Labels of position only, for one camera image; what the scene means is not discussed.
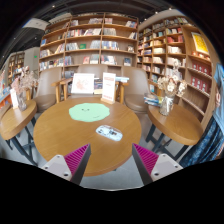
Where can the white sign on wooden stand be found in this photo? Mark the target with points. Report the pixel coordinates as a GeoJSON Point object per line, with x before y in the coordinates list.
{"type": "Point", "coordinates": [108, 86]}

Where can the dark cover book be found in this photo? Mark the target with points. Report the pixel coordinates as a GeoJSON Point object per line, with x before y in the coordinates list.
{"type": "Point", "coordinates": [98, 86]}

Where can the small distant bookshelf unit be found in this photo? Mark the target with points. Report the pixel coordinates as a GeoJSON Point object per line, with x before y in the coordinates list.
{"type": "Point", "coordinates": [16, 65]}

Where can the wide wooden bookshelf unit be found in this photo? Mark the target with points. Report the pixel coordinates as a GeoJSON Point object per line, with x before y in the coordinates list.
{"type": "Point", "coordinates": [90, 40]}

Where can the person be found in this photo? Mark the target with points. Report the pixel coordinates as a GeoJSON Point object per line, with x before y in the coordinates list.
{"type": "Point", "coordinates": [210, 140]}

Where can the glass vase with dried flowers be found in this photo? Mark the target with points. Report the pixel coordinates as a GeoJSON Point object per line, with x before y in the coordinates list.
{"type": "Point", "coordinates": [22, 100]}
{"type": "Point", "coordinates": [166, 105]}

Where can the blue book stack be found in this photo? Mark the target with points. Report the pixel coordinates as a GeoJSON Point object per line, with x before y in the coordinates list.
{"type": "Point", "coordinates": [122, 79]}

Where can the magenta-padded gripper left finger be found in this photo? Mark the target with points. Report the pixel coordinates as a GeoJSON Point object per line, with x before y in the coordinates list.
{"type": "Point", "coordinates": [74, 159]}

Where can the small white table card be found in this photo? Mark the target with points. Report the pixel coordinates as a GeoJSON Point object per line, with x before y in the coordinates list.
{"type": "Point", "coordinates": [14, 99]}

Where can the brown padded wooden armchair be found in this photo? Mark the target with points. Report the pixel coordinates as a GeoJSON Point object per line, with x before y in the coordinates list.
{"type": "Point", "coordinates": [93, 69]}
{"type": "Point", "coordinates": [46, 90]}
{"type": "Point", "coordinates": [136, 90]}

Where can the round wooden side table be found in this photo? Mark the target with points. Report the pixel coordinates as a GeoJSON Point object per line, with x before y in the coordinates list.
{"type": "Point", "coordinates": [176, 125]}
{"type": "Point", "coordinates": [15, 118]}

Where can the stack of books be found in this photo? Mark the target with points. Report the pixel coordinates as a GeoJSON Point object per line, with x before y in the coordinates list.
{"type": "Point", "coordinates": [152, 100]}

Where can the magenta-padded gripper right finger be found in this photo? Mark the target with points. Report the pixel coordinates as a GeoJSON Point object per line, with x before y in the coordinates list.
{"type": "Point", "coordinates": [149, 159]}

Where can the white framed art print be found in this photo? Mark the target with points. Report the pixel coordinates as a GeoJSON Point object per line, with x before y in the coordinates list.
{"type": "Point", "coordinates": [82, 83]}

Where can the green cloud-shaped mouse pad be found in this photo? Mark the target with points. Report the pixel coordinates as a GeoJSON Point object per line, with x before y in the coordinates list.
{"type": "Point", "coordinates": [89, 112]}

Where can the curved wooden bookshelf unit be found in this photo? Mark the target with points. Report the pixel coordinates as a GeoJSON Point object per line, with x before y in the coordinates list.
{"type": "Point", "coordinates": [173, 50]}

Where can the white hanging ceiling panel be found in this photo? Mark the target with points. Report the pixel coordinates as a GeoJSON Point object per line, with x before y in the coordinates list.
{"type": "Point", "coordinates": [36, 23]}

